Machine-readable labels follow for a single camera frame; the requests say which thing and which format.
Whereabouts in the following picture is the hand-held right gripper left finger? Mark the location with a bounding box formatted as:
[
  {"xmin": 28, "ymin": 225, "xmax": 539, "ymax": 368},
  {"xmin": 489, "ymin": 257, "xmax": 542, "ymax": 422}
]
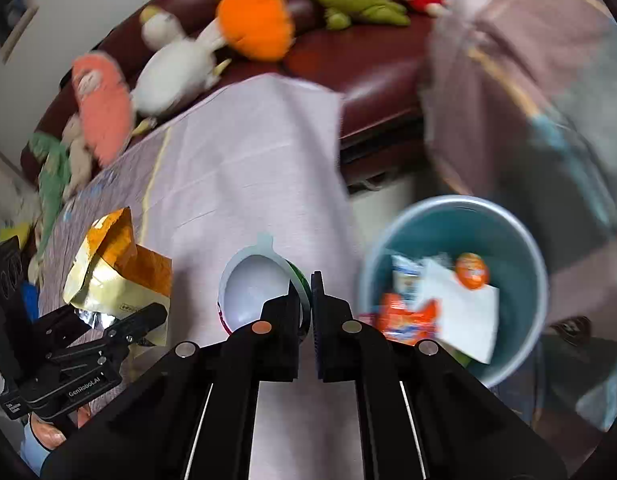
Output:
[{"xmin": 41, "ymin": 280, "xmax": 304, "ymax": 480}]

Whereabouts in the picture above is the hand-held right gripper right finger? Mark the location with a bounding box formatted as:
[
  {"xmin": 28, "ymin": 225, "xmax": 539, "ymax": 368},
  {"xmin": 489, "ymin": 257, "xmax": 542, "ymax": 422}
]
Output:
[{"xmin": 311, "ymin": 271, "xmax": 566, "ymax": 480}]

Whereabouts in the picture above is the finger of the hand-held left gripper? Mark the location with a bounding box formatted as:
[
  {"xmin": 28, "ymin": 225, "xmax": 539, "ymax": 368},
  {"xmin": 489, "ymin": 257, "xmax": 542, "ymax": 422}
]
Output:
[
  {"xmin": 103, "ymin": 302, "xmax": 168, "ymax": 347},
  {"xmin": 31, "ymin": 304, "xmax": 92, "ymax": 348}
]

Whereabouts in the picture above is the white plastic pudding cup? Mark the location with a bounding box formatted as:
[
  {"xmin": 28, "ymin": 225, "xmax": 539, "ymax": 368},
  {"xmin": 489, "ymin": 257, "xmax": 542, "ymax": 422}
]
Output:
[{"xmin": 217, "ymin": 234, "xmax": 311, "ymax": 336}]

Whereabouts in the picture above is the yellow snack bag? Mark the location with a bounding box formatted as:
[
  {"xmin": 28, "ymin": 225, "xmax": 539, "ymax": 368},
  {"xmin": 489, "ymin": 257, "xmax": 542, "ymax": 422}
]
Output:
[{"xmin": 63, "ymin": 207, "xmax": 173, "ymax": 348}]

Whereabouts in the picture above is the orange snack wrapper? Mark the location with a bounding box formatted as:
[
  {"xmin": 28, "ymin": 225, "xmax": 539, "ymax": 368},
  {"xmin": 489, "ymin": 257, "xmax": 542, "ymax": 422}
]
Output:
[{"xmin": 371, "ymin": 292, "xmax": 441, "ymax": 347}]

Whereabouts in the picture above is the light blue snack packet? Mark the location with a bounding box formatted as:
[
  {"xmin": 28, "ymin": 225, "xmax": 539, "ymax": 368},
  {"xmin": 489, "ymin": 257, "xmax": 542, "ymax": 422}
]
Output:
[{"xmin": 391, "ymin": 254, "xmax": 424, "ymax": 303}]

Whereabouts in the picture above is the white paper napkin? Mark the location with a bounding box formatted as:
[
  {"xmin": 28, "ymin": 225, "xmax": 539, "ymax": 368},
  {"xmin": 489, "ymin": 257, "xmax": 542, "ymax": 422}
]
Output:
[{"xmin": 415, "ymin": 257, "xmax": 501, "ymax": 365}]

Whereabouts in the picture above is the orange round lid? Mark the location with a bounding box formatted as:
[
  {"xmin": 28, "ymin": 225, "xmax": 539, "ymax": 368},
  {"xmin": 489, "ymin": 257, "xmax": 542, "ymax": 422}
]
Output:
[{"xmin": 455, "ymin": 252, "xmax": 490, "ymax": 291}]

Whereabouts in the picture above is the blue plastic bucket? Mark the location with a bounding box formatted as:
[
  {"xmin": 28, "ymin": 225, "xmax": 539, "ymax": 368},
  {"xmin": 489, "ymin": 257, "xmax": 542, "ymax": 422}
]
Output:
[{"xmin": 359, "ymin": 195, "xmax": 548, "ymax": 390}]

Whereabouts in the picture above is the person's left hand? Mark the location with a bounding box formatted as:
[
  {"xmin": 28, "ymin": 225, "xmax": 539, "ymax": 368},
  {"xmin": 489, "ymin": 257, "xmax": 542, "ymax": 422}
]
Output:
[{"xmin": 28, "ymin": 405, "xmax": 94, "ymax": 451}]

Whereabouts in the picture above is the blue container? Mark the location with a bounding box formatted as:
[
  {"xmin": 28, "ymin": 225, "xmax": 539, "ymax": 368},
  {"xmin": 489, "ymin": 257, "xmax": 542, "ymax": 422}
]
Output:
[{"xmin": 22, "ymin": 282, "xmax": 40, "ymax": 323}]

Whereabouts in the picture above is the yellow plush toy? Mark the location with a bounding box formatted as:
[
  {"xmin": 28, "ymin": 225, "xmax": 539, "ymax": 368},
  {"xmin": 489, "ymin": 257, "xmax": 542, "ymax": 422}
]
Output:
[{"xmin": 0, "ymin": 222, "xmax": 32, "ymax": 251}]

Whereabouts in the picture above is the teal dinosaur plush toy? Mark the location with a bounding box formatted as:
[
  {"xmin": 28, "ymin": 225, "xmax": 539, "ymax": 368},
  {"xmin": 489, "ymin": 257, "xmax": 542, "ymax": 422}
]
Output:
[{"xmin": 29, "ymin": 132, "xmax": 72, "ymax": 261}]

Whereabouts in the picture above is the grey printed tablecloth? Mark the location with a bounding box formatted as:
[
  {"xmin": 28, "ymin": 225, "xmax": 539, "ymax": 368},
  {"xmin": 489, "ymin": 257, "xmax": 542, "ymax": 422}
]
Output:
[{"xmin": 28, "ymin": 72, "xmax": 369, "ymax": 480}]

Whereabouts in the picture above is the beige plush toy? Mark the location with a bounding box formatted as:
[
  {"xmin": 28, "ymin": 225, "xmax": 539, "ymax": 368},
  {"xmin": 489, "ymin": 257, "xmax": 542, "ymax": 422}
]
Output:
[{"xmin": 61, "ymin": 115, "xmax": 94, "ymax": 201}]

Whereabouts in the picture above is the pink carrot plush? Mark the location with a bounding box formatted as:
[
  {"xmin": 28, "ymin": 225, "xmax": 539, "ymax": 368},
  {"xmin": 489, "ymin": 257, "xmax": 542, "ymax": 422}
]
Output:
[{"xmin": 71, "ymin": 52, "xmax": 135, "ymax": 166}]

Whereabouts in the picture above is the white duck plush toy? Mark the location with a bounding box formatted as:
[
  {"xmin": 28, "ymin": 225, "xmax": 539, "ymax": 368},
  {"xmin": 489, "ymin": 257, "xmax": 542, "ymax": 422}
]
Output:
[{"xmin": 131, "ymin": 6, "xmax": 232, "ymax": 118}]

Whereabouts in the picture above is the dark red leather sofa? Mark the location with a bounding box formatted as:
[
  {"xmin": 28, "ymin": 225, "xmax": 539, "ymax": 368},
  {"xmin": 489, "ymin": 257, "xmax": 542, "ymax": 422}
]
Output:
[{"xmin": 21, "ymin": 0, "xmax": 439, "ymax": 196}]

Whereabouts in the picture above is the orange carrot plush toy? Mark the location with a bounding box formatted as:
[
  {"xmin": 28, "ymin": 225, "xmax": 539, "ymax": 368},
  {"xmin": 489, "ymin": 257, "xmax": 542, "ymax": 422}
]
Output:
[{"xmin": 212, "ymin": 0, "xmax": 295, "ymax": 63}]

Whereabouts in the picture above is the plaid pastel blanket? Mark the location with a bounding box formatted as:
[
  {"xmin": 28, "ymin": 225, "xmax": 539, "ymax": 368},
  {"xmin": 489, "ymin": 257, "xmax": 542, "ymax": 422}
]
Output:
[{"xmin": 418, "ymin": 0, "xmax": 617, "ymax": 431}]

